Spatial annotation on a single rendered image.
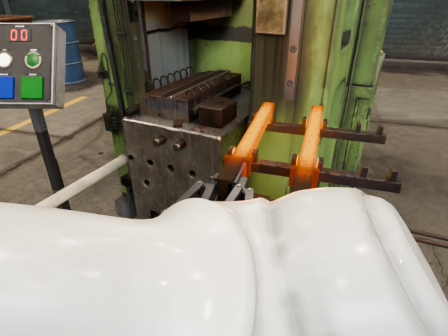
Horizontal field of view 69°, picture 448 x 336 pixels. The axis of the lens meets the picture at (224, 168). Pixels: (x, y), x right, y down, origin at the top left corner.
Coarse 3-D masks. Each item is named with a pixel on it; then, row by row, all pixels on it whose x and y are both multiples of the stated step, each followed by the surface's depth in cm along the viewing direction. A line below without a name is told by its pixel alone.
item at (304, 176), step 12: (312, 108) 83; (312, 120) 75; (312, 132) 69; (312, 144) 63; (300, 156) 59; (312, 156) 59; (300, 168) 54; (312, 168) 54; (300, 180) 51; (312, 180) 53
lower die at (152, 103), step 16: (192, 80) 127; (208, 80) 123; (224, 80) 126; (240, 80) 137; (144, 96) 111; (160, 96) 108; (176, 96) 106; (192, 96) 107; (144, 112) 114; (160, 112) 110; (176, 112) 107
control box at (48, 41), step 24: (0, 24) 111; (24, 24) 111; (48, 24) 111; (0, 48) 111; (24, 48) 111; (48, 48) 111; (0, 72) 111; (24, 72) 111; (48, 72) 110; (48, 96) 110
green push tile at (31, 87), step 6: (24, 78) 110; (30, 78) 110; (36, 78) 110; (42, 78) 110; (24, 84) 110; (30, 84) 110; (36, 84) 110; (42, 84) 110; (24, 90) 110; (30, 90) 110; (36, 90) 110; (42, 90) 110; (24, 96) 110; (30, 96) 110; (36, 96) 110; (42, 96) 110
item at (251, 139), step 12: (264, 108) 83; (264, 120) 75; (252, 132) 69; (240, 144) 63; (252, 144) 63; (228, 156) 57; (240, 156) 59; (228, 168) 53; (216, 180) 50; (228, 180) 49; (228, 192) 51
